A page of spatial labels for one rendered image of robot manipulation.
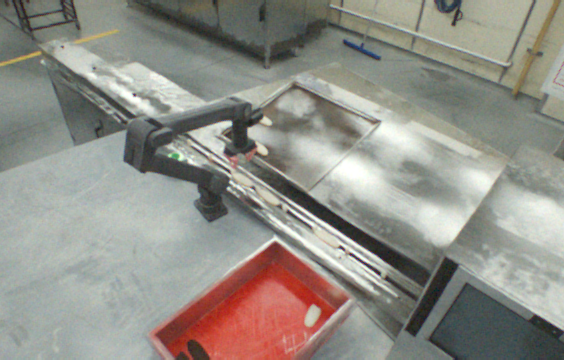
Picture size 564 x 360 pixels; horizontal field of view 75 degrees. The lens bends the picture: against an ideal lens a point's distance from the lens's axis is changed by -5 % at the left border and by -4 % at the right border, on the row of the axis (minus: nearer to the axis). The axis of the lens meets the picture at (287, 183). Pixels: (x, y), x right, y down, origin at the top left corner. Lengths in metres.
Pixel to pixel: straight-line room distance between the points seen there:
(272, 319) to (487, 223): 0.65
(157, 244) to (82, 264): 0.24
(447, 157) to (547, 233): 0.77
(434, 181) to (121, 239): 1.15
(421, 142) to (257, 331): 0.99
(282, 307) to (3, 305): 0.83
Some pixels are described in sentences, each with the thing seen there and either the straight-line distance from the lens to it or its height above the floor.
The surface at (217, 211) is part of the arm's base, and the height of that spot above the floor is 0.84.
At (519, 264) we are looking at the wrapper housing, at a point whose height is 1.30.
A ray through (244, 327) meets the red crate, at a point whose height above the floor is 0.82.
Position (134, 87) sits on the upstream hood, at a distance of 2.08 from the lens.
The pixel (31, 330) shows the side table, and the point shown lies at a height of 0.82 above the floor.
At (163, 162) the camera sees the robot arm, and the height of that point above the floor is 1.16.
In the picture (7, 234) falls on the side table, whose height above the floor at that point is 0.82.
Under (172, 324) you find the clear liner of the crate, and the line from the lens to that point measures 1.10.
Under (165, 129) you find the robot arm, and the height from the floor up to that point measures 1.28.
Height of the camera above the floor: 1.86
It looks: 42 degrees down
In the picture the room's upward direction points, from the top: 4 degrees clockwise
